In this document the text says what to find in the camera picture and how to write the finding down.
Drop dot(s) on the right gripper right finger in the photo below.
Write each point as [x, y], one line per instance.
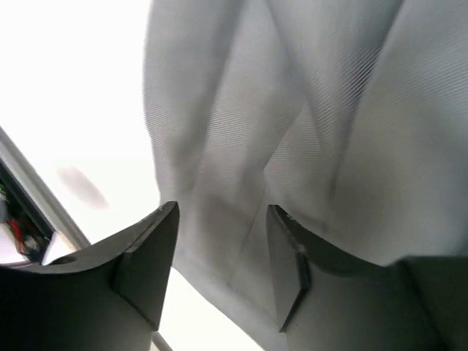
[328, 299]

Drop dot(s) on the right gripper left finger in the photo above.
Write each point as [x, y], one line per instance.
[108, 296]

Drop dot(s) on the aluminium table frame rail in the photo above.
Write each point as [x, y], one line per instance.
[30, 213]

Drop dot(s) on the grey pleated skirt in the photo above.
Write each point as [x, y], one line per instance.
[351, 116]

